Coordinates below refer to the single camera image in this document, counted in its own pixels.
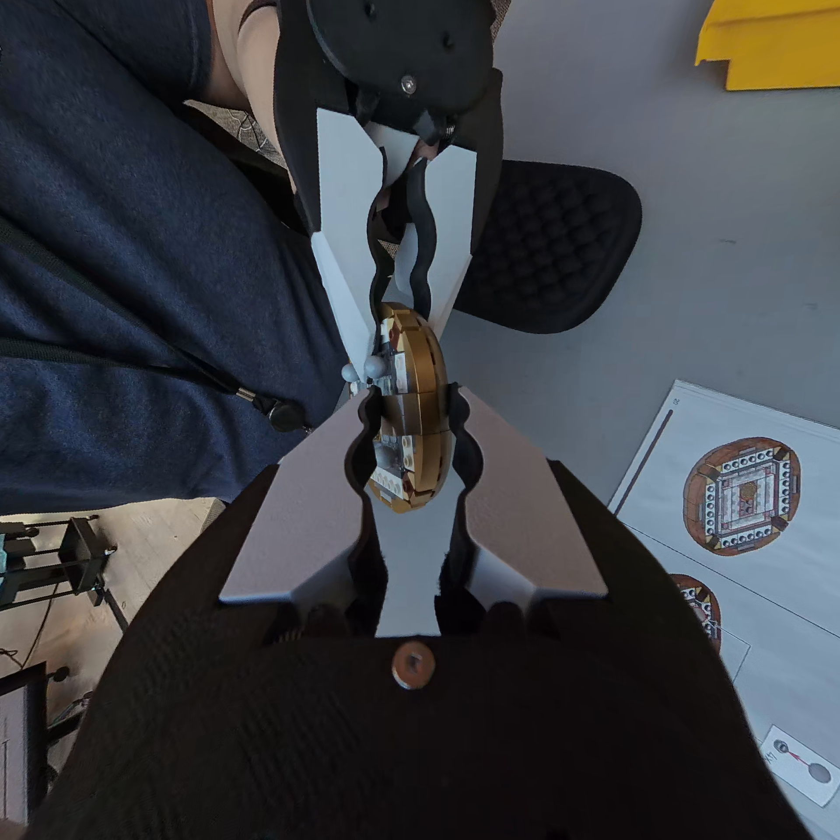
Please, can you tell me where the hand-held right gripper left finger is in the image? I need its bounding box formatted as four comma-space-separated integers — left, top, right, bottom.
218, 386, 389, 618

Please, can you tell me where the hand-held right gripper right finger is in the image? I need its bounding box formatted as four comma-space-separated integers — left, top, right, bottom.
436, 382, 609, 614

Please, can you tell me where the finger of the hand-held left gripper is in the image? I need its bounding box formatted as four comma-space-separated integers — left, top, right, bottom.
310, 107, 422, 385
392, 146, 479, 336

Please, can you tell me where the round gold lego model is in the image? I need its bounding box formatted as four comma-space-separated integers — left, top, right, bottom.
341, 302, 455, 514

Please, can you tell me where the person's left forearm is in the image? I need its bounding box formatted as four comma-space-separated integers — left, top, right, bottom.
205, 0, 284, 112

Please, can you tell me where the lego instruction booklet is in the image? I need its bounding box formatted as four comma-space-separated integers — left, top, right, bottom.
607, 378, 840, 809

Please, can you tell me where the black padded armrest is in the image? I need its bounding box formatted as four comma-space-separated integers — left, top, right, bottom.
453, 159, 644, 336

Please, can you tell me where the black metal stand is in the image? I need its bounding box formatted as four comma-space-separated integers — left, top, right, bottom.
0, 515, 129, 634

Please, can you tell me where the dark flat panel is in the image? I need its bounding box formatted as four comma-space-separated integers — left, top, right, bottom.
0, 661, 50, 828

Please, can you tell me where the yellow plastic bin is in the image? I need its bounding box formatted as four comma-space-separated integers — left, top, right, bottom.
694, 0, 840, 91

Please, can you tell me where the black lanyard with clip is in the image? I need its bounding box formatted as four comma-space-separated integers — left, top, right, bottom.
0, 217, 309, 434

